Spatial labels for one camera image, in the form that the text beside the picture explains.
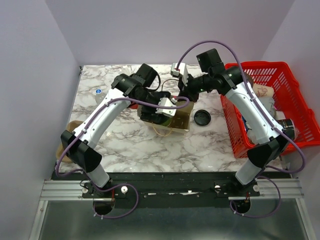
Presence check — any beige printed paper cup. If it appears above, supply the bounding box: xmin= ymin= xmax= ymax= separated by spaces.
xmin=252 ymin=83 xmax=275 ymax=98

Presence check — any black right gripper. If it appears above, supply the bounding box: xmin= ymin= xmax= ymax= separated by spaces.
xmin=177 ymin=72 xmax=212 ymax=103

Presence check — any beige paper takeout bag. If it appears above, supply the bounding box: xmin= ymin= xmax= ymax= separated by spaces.
xmin=137 ymin=90 xmax=194 ymax=137

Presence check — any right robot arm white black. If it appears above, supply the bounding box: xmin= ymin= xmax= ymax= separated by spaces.
xmin=171 ymin=48 xmax=295 ymax=196

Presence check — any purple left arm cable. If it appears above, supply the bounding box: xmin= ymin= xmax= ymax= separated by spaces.
xmin=54 ymin=95 xmax=190 ymax=219

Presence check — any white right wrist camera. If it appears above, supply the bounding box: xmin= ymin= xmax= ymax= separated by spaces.
xmin=170 ymin=62 xmax=189 ymax=87

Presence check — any green paper coffee cup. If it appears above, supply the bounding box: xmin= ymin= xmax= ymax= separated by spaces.
xmin=160 ymin=117 xmax=173 ymax=127

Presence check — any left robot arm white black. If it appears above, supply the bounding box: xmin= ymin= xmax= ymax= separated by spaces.
xmin=61 ymin=63 xmax=171 ymax=198

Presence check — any black printed can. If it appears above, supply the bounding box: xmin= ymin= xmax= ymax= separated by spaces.
xmin=277 ymin=118 xmax=300 ymax=141

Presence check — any clear plastic water bottle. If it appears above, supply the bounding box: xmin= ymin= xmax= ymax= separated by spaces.
xmin=95 ymin=88 xmax=106 ymax=105

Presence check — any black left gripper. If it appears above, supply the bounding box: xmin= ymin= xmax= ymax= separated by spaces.
xmin=134 ymin=91 xmax=171 ymax=123

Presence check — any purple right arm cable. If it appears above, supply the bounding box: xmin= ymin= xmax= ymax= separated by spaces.
xmin=175 ymin=40 xmax=307 ymax=218

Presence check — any black mounting rail base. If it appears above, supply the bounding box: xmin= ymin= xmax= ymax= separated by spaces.
xmin=82 ymin=172 xmax=260 ymax=209

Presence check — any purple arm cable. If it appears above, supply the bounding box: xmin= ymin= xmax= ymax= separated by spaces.
xmin=54 ymin=95 xmax=190 ymax=219
xmin=175 ymin=40 xmax=307 ymax=218

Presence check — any grey printed snack bag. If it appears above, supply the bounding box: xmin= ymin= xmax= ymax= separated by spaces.
xmin=258 ymin=96 xmax=277 ymax=119

